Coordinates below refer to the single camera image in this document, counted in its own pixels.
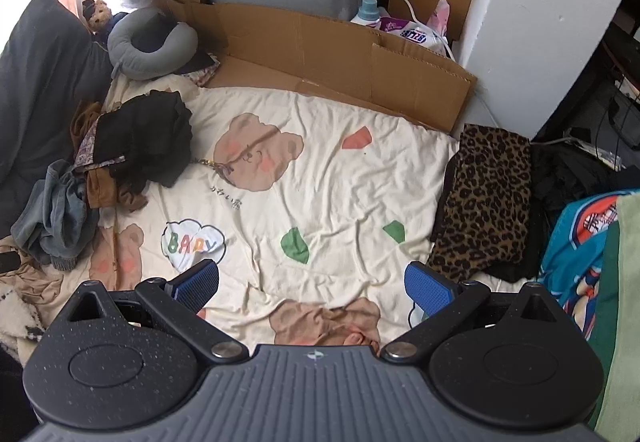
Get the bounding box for small teddy bear toy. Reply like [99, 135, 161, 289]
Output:
[82, 0, 127, 45]

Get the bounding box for black bag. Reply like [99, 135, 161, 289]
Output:
[485, 143, 630, 283]

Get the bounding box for brown garment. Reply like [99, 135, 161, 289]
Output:
[70, 100, 148, 212]

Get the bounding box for pink bottle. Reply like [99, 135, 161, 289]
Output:
[426, 0, 450, 36]

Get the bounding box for detergent bottle blue cap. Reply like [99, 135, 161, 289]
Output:
[350, 0, 388, 28]

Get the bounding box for grey neck pillow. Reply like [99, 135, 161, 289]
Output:
[107, 7, 198, 81]

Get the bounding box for cream bear print bedsheet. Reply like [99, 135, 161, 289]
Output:
[14, 71, 536, 358]

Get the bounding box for white purple detergent pouch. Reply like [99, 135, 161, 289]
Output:
[378, 17, 452, 58]

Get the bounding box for green cloth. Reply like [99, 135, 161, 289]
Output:
[589, 194, 639, 441]

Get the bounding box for blue-grey denim garment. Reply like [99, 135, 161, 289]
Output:
[11, 160, 100, 272]

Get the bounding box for leopard print garment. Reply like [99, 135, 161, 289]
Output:
[427, 124, 530, 283]

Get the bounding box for teal printed bag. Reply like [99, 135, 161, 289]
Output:
[538, 189, 632, 338]

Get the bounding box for brown cardboard sheet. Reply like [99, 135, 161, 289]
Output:
[155, 0, 476, 133]

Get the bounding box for black shorts with bear trim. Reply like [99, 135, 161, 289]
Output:
[75, 90, 192, 188]

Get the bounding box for floral folded cloth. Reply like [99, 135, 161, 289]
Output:
[183, 53, 220, 87]

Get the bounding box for beige garment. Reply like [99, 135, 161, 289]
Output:
[1, 236, 64, 326]

